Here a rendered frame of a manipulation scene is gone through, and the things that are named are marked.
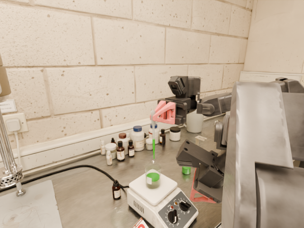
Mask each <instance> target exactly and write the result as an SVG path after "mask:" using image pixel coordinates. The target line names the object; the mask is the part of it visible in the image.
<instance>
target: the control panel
mask: <svg viewBox="0 0 304 228"><path fill-rule="evenodd" d="M181 200H184V201H186V202H187V203H189V204H190V205H191V207H190V208H189V209H188V210H187V211H182V210H181V209H180V207H179V202H180V201H181ZM175 202H177V205H176V204H175ZM171 206H173V209H172V208H171ZM175 209H176V210H177V215H178V222H177V223H175V224H172V223H171V222H170V221H169V220H168V213H169V212H170V211H173V210H175ZM196 212H197V209H196V208H195V207H194V206H193V204H192V203H191V202H190V201H189V200H188V199H187V197H186V196H185V195H184V194H183V192H182V191H180V192H179V193H178V194H177V195H176V196H175V197H174V198H173V199H172V200H171V201H170V202H169V203H167V204H166V205H165V206H164V207H163V208H162V209H161V210H160V211H159V212H158V214H159V215H160V217H161V218H162V220H163V221H164V223H165V224H166V225H167V227H168V228H183V227H184V226H185V225H186V224H187V223H188V221H189V220H190V219H191V218H192V216H193V215H194V214H195V213H196Z"/></svg>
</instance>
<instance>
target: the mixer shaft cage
mask: <svg viewBox="0 0 304 228"><path fill-rule="evenodd" d="M0 122H1V125H2V129H3V132H4V135H5V139H6V143H7V146H8V150H9V154H10V157H11V161H12V165H10V163H9V160H8V157H7V153H6V150H5V146H4V143H3V139H2V136H1V133H0V154H1V157H2V161H3V164H4V167H2V168H0V188H6V187H10V186H13V185H15V184H17V183H19V182H20V181H21V180H22V179H23V177H24V175H23V173H22V170H23V168H22V165H20V164H16V163H15V160H14V156H13V152H12V149H11V145H10V141H9V138H8V134H7V131H6V127H5V123H4V120H3V116H2V113H1V109H0ZM13 182H14V183H13ZM9 183H10V184H9Z"/></svg>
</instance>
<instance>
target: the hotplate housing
mask: <svg viewBox="0 0 304 228"><path fill-rule="evenodd" d="M180 191H182V190H181V189H180V188H178V187H176V188H175V189H174V190H173V191H172V192H171V193H169V194H168V195H167V196H166V197H165V198H164V199H163V200H161V201H160V202H159V203H158V204H157V205H151V204H150V203H149V202H147V201H146V200H145V199H144V198H142V197H141V196H140V195H138V194H137V193H136V192H134V191H133V190H132V189H130V188H128V189H127V202H128V206H130V207H131V208H132V209H133V210H134V211H135V212H136V213H138V214H139V215H140V216H141V217H142V218H143V219H144V220H146V221H147V222H148V223H149V224H150V225H151V226H152V227H154V228H168V227H167V225H166V224H165V223H164V221H163V220H162V218H161V217H160V215H159V214H158V212H159V211H160V210H161V209H162V208H163V207H164V206H165V205H166V204H167V203H169V202H170V201H171V200H172V199H173V198H174V197H175V196H176V195H177V194H178V193H179V192H180ZM182 192H183V191H182ZM183 194H184V193H183ZM184 195H185V194H184ZM185 196H186V195H185ZM186 197H187V196H186ZM187 198H188V197H187ZM188 200H189V199H188ZM189 201H190V200H189ZM190 202H191V201H190ZM191 203H192V202H191ZM193 206H194V205H193ZM194 207H195V206H194ZM195 208H196V207H195ZM196 209H197V208H196ZM198 213H199V212H198V210H197V212H196V213H195V214H194V215H193V216H192V218H191V219H190V220H189V221H188V223H187V224H186V225H185V226H184V227H183V228H188V227H189V226H190V225H191V224H192V222H193V221H194V220H195V219H196V217H197V216H198Z"/></svg>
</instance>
